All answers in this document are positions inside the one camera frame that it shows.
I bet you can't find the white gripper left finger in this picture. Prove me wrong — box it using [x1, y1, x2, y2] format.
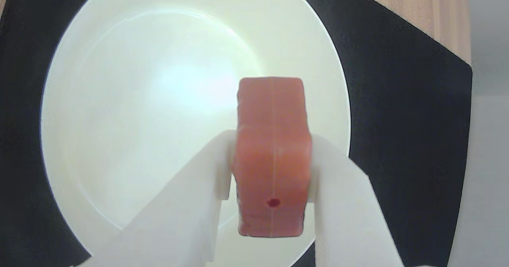
[80, 129, 238, 267]

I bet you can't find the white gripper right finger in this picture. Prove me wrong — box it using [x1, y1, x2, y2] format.
[307, 133, 404, 267]

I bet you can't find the orange brick toy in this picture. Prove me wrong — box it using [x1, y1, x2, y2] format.
[232, 76, 313, 238]

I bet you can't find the white round plate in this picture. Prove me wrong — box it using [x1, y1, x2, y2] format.
[40, 0, 351, 267]

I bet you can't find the black mat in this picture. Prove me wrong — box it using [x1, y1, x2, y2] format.
[0, 0, 473, 267]

